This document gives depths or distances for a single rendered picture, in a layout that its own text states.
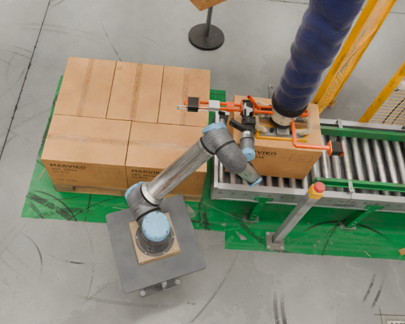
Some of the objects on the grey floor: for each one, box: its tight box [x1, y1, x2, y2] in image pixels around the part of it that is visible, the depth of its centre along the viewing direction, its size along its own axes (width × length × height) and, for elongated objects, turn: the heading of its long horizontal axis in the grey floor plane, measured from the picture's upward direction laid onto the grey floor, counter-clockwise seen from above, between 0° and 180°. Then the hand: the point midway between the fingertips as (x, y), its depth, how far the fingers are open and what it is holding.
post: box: [271, 185, 323, 245], centre depth 281 cm, size 7×7×100 cm
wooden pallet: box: [53, 183, 202, 202], centre depth 349 cm, size 120×100×14 cm
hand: (243, 108), depth 253 cm, fingers closed on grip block, 6 cm apart
